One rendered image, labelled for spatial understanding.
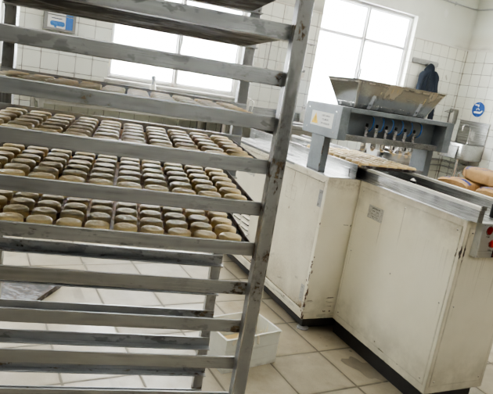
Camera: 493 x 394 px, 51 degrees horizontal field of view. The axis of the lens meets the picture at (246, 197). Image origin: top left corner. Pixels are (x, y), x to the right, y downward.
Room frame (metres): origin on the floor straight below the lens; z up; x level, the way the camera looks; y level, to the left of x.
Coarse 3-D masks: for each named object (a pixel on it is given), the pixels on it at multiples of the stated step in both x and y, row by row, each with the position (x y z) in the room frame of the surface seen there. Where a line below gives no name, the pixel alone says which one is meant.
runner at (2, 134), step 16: (0, 128) 0.94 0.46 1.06; (16, 128) 0.95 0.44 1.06; (32, 144) 0.95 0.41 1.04; (48, 144) 0.96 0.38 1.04; (64, 144) 0.97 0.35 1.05; (80, 144) 0.98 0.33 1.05; (96, 144) 0.98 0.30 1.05; (112, 144) 0.99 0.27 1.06; (128, 144) 1.00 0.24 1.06; (144, 144) 1.01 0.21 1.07; (160, 160) 1.01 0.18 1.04; (176, 160) 1.02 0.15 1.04; (192, 160) 1.03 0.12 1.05; (208, 160) 1.04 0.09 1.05; (224, 160) 1.04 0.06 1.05; (240, 160) 1.05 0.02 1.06; (256, 160) 1.06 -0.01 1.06
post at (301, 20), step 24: (312, 0) 1.04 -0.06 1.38; (288, 48) 1.06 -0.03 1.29; (288, 72) 1.04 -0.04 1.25; (288, 96) 1.04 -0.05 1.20; (288, 120) 1.04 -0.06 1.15; (288, 144) 1.04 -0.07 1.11; (264, 192) 1.05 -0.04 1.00; (264, 216) 1.04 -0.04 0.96; (264, 240) 1.04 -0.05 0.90; (264, 264) 1.04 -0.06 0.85; (240, 336) 1.04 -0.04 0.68; (240, 360) 1.04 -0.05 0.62; (240, 384) 1.04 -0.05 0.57
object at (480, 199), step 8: (296, 136) 3.80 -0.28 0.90; (304, 144) 3.68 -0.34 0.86; (400, 176) 2.77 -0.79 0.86; (408, 176) 2.71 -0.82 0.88; (416, 176) 2.66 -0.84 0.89; (424, 176) 2.64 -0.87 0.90; (424, 184) 2.60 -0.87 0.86; (432, 184) 2.55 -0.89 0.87; (440, 184) 2.51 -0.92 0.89; (448, 184) 2.46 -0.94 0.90; (448, 192) 2.45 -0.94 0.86; (456, 192) 2.41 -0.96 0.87; (464, 192) 2.37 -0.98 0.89; (472, 192) 2.33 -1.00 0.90; (464, 200) 2.36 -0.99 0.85; (472, 200) 2.33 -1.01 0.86; (480, 200) 2.29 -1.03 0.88; (488, 200) 2.25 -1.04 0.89; (488, 208) 2.24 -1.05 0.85
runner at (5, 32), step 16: (0, 32) 0.94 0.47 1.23; (16, 32) 0.95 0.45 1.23; (32, 32) 0.95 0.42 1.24; (48, 32) 0.96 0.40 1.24; (64, 48) 0.97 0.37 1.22; (80, 48) 0.97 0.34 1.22; (96, 48) 0.98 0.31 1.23; (112, 48) 0.99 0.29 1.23; (128, 48) 0.99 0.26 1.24; (144, 48) 1.00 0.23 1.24; (160, 64) 1.01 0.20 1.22; (176, 64) 1.01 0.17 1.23; (192, 64) 1.02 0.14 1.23; (208, 64) 1.03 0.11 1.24; (224, 64) 1.04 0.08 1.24; (240, 64) 1.04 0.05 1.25; (240, 80) 1.04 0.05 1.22; (256, 80) 1.05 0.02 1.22; (272, 80) 1.06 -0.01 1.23
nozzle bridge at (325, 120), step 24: (312, 120) 2.71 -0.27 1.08; (336, 120) 2.52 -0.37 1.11; (360, 120) 2.65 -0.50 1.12; (384, 120) 2.71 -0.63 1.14; (408, 120) 2.67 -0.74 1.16; (432, 120) 2.74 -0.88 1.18; (312, 144) 2.67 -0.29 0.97; (384, 144) 2.66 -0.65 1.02; (408, 144) 2.73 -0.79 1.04; (432, 144) 2.85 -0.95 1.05; (312, 168) 2.63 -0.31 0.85
